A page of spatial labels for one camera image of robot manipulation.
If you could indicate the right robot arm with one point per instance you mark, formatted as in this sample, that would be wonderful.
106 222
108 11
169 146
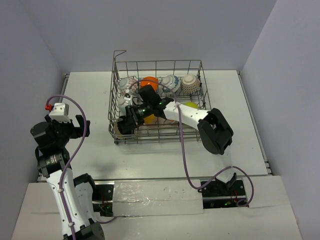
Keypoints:
214 130

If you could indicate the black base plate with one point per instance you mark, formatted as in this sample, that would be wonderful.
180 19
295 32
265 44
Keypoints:
102 199
216 195

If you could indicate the orange bowl white inside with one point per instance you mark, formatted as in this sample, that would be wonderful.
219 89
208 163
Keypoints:
150 80

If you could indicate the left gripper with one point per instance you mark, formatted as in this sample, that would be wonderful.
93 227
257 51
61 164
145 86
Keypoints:
69 127

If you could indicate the light teal bowl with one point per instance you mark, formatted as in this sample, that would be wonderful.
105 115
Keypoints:
122 103

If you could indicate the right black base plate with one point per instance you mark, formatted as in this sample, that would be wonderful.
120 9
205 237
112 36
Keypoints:
216 195

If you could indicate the blue triangle pattern bowl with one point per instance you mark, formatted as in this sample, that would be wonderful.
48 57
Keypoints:
128 85

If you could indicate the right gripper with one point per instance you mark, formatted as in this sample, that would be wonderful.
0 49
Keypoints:
131 111

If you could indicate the yellow-orange bowl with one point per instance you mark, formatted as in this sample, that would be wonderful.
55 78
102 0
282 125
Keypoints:
150 120

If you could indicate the orange white patterned bowl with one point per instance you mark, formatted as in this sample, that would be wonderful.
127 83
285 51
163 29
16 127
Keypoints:
169 121

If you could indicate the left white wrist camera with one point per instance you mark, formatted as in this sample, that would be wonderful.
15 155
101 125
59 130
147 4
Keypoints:
58 112

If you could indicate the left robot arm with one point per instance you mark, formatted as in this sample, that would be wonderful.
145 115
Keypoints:
73 195

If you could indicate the black glossy bowl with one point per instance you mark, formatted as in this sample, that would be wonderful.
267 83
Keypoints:
119 125

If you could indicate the grey wire dish rack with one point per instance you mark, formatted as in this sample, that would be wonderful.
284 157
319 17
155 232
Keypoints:
157 132

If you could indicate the lime green bowl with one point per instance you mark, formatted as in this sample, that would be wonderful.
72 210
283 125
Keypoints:
191 104

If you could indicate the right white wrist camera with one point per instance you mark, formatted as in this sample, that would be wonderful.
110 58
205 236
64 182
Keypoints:
128 98

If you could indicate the grey patterned bowl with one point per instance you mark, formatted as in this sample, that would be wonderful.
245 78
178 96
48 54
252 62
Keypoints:
190 84

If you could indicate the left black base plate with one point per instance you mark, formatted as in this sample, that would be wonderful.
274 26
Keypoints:
102 199

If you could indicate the blue floral bowl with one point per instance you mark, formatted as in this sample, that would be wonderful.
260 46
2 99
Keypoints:
172 83

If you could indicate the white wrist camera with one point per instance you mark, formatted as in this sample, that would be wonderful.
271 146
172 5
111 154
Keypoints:
128 98
58 112

